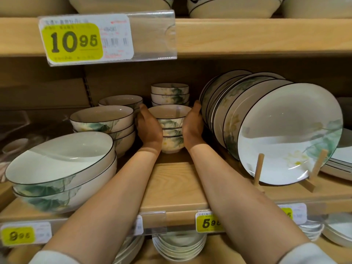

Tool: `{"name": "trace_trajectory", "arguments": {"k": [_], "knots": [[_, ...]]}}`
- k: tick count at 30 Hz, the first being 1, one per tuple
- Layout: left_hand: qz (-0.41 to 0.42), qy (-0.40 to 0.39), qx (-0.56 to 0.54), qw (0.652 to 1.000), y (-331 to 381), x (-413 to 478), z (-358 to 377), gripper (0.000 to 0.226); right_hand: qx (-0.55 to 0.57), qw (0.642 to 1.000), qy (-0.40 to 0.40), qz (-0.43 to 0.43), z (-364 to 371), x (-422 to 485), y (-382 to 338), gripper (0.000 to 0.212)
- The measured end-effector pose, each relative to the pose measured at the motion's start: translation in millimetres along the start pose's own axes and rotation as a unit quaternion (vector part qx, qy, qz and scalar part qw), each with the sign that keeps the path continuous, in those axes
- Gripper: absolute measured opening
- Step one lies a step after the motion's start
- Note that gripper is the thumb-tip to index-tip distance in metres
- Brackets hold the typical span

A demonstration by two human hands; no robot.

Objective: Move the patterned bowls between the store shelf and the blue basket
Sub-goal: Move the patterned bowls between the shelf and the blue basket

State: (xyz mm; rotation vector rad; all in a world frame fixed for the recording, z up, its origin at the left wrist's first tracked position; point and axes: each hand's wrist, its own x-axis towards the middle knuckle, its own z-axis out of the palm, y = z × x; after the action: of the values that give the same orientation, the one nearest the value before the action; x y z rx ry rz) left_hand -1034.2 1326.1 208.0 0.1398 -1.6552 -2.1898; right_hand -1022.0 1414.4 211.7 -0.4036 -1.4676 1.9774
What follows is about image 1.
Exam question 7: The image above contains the person's white left sleeve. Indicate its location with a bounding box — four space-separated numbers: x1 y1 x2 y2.
29 250 80 264

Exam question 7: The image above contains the person's right forearm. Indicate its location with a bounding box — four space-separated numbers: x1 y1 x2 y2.
189 144 311 261

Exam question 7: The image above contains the person's left forearm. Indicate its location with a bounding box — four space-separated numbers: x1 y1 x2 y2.
43 147 161 261

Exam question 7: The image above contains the medium floral bowls stack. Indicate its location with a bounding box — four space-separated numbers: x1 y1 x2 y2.
114 130 136 158

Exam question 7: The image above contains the row of black-rimmed floral plates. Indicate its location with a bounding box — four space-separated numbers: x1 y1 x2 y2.
199 69 344 186

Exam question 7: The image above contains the wooden plate rack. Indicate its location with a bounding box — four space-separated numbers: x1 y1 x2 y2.
253 149 329 193

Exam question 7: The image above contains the person's right hand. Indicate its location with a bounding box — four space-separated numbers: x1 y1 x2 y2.
182 100 205 151

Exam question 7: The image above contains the blue patterned white bowl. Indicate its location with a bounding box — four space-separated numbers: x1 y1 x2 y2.
187 0 284 19
67 0 175 14

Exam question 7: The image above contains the yellow price tag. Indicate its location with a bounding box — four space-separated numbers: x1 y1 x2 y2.
0 222 52 246
279 203 308 225
38 14 135 66
133 215 144 236
195 211 225 234

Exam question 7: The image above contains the stack of large white dishes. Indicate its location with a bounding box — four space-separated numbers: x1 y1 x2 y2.
0 0 75 17

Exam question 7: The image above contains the person's left hand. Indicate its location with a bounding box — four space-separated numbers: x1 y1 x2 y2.
136 103 164 156

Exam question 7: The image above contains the stack of large white bowls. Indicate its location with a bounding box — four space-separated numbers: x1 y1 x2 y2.
113 235 145 264

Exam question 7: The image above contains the bundle of pink ceramic spoons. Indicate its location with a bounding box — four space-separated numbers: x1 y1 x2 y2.
0 137 31 184

